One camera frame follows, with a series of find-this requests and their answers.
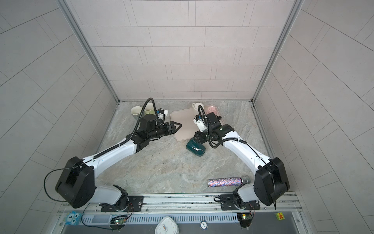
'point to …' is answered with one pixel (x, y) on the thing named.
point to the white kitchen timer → (167, 225)
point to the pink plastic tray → (185, 117)
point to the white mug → (196, 105)
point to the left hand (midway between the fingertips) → (181, 125)
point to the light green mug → (149, 109)
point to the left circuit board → (118, 223)
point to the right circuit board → (245, 219)
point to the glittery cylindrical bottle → (231, 181)
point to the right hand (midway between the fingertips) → (196, 136)
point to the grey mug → (136, 111)
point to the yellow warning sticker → (280, 216)
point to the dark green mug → (195, 148)
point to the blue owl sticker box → (73, 218)
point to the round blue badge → (203, 225)
